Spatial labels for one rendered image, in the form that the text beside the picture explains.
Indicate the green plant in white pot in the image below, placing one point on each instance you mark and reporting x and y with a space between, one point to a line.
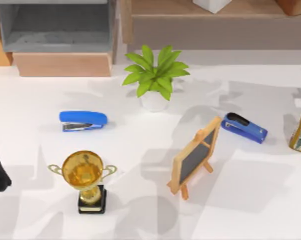
155 75

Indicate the wooden framed blackboard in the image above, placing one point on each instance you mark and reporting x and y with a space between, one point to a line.
195 156

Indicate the gold trophy with black base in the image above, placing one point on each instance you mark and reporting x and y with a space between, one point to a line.
81 170

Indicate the blue and black stapler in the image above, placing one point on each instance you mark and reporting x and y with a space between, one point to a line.
250 130

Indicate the pale wooden drawer front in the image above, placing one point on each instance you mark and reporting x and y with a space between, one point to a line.
61 63

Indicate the wooden open shelf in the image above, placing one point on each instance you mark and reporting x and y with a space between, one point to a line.
215 27

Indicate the white box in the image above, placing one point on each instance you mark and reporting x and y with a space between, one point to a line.
211 4

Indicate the brown wooden object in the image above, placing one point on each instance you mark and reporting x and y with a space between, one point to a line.
294 6

